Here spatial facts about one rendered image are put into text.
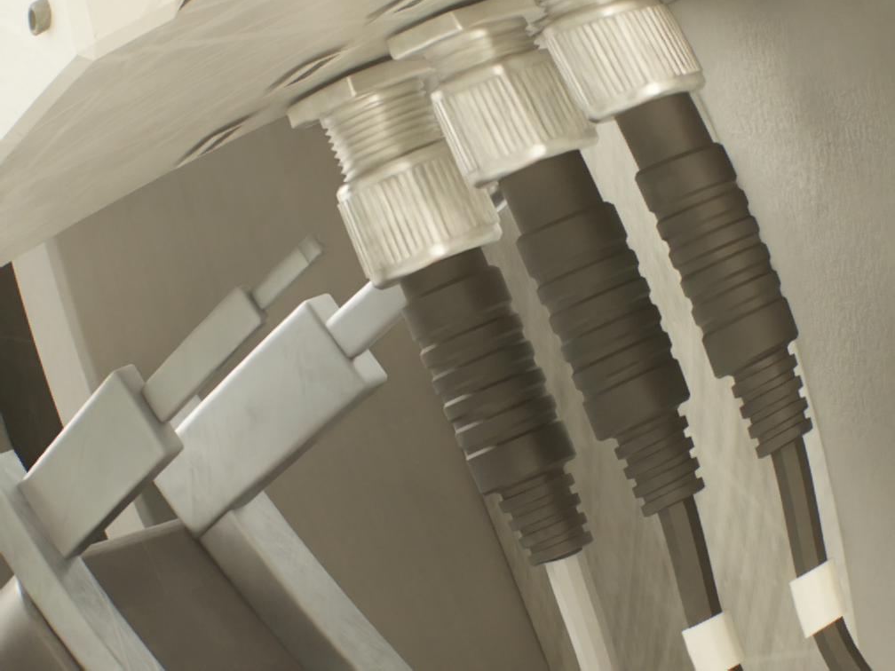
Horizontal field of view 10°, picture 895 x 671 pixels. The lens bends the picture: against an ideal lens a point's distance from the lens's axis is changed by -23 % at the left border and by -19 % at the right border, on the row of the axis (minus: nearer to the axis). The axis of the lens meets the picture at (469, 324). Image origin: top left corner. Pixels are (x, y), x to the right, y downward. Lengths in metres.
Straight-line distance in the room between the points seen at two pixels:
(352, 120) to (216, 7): 0.15
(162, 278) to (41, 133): 0.23
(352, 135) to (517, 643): 0.13
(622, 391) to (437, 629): 0.15
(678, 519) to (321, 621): 0.09
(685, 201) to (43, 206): 0.08
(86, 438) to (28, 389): 0.97
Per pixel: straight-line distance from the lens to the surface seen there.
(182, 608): 0.70
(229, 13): 0.53
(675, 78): 0.60
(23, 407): 1.63
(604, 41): 0.60
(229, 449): 0.71
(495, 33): 0.63
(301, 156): 0.77
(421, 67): 0.66
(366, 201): 0.66
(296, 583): 0.71
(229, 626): 0.71
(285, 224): 0.77
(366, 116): 0.66
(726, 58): 0.66
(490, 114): 0.63
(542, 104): 0.63
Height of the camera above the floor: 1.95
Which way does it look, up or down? 41 degrees down
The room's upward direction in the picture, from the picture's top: 2 degrees counter-clockwise
